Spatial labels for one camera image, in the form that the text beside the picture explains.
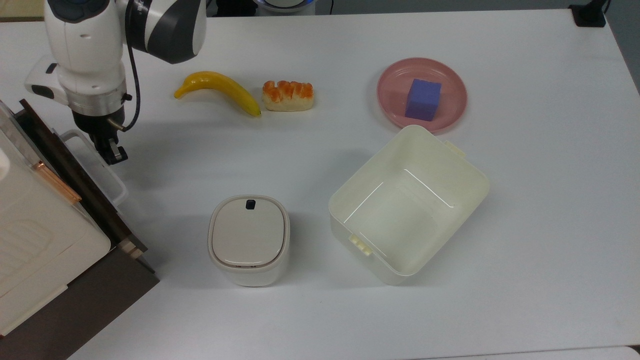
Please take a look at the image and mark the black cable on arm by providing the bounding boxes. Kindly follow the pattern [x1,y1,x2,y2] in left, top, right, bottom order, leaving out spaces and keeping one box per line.
[122,37,143,133]

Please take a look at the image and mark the purple cube block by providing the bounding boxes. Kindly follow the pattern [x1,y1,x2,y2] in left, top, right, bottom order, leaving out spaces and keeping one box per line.
[404,78,443,122]

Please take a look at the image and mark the brown drawer with white handle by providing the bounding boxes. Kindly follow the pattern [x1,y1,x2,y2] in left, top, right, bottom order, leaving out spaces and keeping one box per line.
[17,99,149,261]

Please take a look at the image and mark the cream open storage box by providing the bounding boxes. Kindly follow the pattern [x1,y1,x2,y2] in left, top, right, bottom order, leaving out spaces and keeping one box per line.
[328,124,491,286]

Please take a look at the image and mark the yellow toy banana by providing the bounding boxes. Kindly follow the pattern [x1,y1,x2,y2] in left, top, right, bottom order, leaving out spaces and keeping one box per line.
[173,70,262,118]

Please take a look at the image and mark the tan wooden board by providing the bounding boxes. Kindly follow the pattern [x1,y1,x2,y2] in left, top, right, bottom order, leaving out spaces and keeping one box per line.
[0,0,46,22]

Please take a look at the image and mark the cream toy fridge cabinet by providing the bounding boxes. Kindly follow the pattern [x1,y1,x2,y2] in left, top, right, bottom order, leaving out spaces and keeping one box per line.
[0,100,112,336]

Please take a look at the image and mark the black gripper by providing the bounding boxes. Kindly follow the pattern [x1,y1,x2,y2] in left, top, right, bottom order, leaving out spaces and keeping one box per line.
[71,106,129,166]

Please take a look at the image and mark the black corner clamp base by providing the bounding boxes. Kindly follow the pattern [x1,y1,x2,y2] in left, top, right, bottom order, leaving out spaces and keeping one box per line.
[569,0,609,28]

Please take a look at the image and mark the toy salmon sushi piece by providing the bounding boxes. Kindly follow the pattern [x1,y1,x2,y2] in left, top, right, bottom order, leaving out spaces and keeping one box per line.
[261,80,315,112]

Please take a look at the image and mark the pink plastic plate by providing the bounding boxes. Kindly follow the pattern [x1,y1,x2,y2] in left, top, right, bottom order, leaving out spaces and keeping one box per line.
[376,57,468,134]

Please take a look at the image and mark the small cream lidded bin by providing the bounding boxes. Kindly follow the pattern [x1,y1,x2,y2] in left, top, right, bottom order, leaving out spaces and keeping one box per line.
[207,194,291,287]

